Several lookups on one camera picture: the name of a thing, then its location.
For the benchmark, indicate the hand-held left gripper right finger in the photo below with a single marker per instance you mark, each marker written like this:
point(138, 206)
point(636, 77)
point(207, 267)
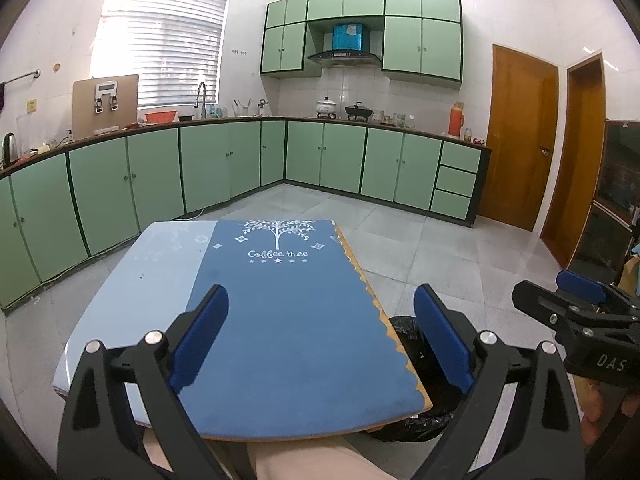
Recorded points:
point(445, 340)

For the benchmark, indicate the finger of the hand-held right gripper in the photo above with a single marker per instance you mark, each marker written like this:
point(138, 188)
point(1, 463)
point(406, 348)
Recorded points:
point(580, 285)
point(545, 305)

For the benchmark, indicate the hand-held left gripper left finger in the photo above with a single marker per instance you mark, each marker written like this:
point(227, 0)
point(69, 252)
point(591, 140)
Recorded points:
point(200, 340)

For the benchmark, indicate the trash bin with black bag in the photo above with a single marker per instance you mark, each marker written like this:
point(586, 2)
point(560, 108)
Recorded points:
point(422, 360)

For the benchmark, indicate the person's right hand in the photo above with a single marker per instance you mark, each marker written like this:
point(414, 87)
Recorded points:
point(594, 402)

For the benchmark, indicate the dark glass cabinet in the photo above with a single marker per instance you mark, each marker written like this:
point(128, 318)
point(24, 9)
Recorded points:
point(615, 200)

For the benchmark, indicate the dark blue table mat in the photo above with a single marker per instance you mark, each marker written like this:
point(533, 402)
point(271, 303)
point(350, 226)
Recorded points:
point(300, 335)

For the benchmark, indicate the person's left leg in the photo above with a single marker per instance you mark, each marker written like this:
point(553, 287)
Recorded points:
point(152, 455)

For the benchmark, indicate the person's leg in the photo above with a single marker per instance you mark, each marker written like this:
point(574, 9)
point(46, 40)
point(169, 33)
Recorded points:
point(310, 460)
point(152, 455)

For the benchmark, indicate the wooden door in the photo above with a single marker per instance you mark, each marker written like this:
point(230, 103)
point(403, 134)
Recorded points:
point(520, 135)
point(575, 160)

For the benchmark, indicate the person's right leg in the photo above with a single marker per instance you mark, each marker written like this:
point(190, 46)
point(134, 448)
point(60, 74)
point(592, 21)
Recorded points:
point(310, 460)

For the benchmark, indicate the green base kitchen cabinets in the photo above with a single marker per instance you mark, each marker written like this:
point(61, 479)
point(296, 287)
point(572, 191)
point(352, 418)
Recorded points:
point(100, 195)

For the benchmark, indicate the red thermos flask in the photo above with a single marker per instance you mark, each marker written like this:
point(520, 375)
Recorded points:
point(456, 120)

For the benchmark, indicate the red basin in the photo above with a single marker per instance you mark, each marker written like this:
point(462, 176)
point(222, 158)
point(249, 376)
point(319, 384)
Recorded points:
point(161, 116)

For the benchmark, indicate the utensil holder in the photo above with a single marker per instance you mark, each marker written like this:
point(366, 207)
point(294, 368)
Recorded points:
point(241, 110)

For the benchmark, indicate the black wok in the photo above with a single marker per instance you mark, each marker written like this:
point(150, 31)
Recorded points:
point(357, 111)

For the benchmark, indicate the metal kitchen faucet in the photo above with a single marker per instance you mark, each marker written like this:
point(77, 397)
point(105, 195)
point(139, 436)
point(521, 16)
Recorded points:
point(201, 92)

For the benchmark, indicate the wooden board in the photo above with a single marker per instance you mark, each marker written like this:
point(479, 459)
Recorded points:
point(82, 110)

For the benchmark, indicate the white device on board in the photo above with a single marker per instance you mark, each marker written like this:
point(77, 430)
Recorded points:
point(106, 97)

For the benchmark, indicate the white cooking pot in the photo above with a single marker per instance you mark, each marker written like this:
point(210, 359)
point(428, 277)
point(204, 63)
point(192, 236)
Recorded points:
point(326, 107)

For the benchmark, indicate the electric kettle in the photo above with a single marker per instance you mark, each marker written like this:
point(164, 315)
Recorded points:
point(10, 149)

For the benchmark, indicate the white window blind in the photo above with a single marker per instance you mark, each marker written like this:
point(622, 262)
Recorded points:
point(160, 45)

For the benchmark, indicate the range hood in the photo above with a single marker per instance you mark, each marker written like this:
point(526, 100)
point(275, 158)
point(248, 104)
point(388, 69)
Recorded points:
point(345, 58)

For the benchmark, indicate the dark hanging towel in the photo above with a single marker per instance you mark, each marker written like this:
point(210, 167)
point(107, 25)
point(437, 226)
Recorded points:
point(2, 96)

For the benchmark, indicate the green wall kitchen cabinets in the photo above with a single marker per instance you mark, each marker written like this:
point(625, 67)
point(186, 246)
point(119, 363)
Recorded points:
point(440, 50)

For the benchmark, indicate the metal towel rail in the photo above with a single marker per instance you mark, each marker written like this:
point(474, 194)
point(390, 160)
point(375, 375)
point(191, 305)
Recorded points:
point(20, 77)

